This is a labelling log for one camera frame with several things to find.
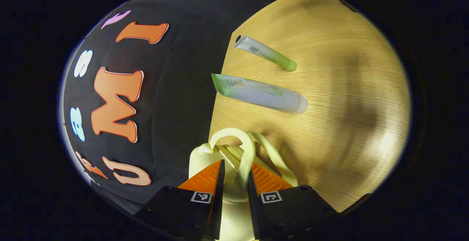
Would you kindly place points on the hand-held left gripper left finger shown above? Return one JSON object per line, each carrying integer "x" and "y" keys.
{"x": 218, "y": 199}

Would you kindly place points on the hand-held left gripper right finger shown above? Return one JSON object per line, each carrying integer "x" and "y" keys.
{"x": 253, "y": 204}

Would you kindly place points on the pale yellow suitcase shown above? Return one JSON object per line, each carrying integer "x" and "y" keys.
{"x": 200, "y": 157}

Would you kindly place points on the large white green-end cream tube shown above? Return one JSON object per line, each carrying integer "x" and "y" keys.
{"x": 256, "y": 94}

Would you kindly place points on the small white green-cap tube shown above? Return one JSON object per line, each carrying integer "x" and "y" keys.
{"x": 263, "y": 52}

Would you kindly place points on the black backdrop cloth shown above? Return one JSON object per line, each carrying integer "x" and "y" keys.
{"x": 176, "y": 87}

